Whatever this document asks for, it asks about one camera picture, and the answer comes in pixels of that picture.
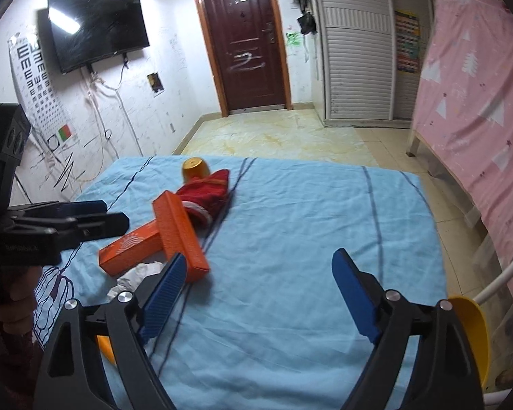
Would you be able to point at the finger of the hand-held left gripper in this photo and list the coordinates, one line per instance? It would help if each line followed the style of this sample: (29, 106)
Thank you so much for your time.
(111, 223)
(81, 207)

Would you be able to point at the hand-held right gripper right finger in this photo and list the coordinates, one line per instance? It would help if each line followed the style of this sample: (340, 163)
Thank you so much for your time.
(355, 294)

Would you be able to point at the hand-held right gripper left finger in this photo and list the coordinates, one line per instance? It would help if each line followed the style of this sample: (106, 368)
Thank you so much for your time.
(164, 294)

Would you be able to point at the white cloth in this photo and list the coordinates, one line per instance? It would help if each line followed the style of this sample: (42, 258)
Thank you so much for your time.
(137, 275)

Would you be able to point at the person's left forearm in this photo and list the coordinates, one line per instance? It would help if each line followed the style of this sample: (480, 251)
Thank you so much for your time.
(17, 367)

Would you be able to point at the person's left hand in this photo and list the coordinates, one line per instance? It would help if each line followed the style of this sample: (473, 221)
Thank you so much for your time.
(21, 299)

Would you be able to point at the orange box with white print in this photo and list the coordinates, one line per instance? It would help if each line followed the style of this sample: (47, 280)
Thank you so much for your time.
(130, 247)

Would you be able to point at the eye chart poster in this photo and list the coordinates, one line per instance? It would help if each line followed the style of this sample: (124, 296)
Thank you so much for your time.
(38, 85)

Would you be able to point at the plain orange long box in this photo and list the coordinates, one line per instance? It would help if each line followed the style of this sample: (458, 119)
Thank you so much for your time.
(179, 235)

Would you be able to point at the light blue bed sheet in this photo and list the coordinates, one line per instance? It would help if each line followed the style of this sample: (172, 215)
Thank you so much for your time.
(282, 264)

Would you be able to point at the red cloth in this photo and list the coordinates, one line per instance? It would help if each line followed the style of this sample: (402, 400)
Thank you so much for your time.
(205, 196)

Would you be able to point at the yellow plastic cup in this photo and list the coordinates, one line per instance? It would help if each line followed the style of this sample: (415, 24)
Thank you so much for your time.
(195, 168)

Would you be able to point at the yellow plastic basin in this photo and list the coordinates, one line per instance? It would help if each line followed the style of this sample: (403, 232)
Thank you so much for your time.
(470, 333)

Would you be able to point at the dark red door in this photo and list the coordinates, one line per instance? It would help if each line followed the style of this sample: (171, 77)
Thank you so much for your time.
(241, 38)

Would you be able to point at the pink tree print curtain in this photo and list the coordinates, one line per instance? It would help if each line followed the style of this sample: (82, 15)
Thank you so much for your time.
(474, 94)

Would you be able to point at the white louvred wardrobe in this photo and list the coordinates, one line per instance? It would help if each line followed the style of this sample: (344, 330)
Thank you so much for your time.
(355, 51)

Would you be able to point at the colourful grid poster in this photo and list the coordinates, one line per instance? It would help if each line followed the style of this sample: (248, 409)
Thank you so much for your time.
(407, 40)

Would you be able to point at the small black hanging bag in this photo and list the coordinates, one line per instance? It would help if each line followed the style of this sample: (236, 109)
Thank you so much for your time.
(306, 23)

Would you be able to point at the black wall television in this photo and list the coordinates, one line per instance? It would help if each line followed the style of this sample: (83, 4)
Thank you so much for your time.
(96, 30)

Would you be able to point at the open wall junction box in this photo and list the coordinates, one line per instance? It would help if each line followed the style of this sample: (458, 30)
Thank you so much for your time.
(156, 83)

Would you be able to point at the white metal rail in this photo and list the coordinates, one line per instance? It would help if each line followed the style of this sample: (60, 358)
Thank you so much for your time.
(504, 273)

